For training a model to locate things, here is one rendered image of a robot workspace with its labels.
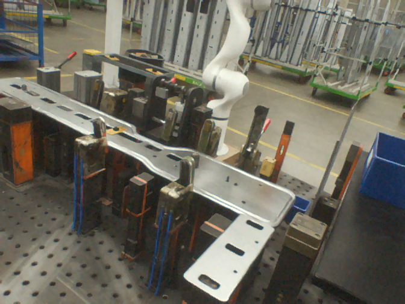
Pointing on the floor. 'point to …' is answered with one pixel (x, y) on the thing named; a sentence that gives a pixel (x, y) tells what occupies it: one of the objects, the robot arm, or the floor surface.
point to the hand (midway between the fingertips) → (197, 9)
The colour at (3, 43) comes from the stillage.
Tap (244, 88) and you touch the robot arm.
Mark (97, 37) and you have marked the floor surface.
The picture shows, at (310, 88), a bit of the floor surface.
